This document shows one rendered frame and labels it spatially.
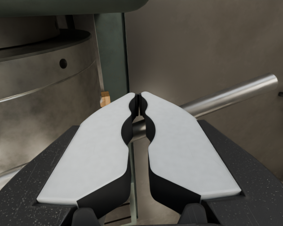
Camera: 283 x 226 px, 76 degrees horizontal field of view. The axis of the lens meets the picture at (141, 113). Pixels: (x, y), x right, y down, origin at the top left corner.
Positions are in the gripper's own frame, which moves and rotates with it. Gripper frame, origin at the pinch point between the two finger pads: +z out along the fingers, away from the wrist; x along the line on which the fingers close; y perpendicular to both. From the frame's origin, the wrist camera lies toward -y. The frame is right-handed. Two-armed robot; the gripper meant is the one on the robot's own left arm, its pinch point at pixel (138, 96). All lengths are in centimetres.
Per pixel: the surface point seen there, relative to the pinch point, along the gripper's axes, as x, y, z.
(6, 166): -14.3, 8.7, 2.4
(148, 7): 8, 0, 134
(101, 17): -15, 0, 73
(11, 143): -13.1, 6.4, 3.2
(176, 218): 44, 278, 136
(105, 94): -10.5, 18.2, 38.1
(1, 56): -12.2, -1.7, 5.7
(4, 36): -13.7, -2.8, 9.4
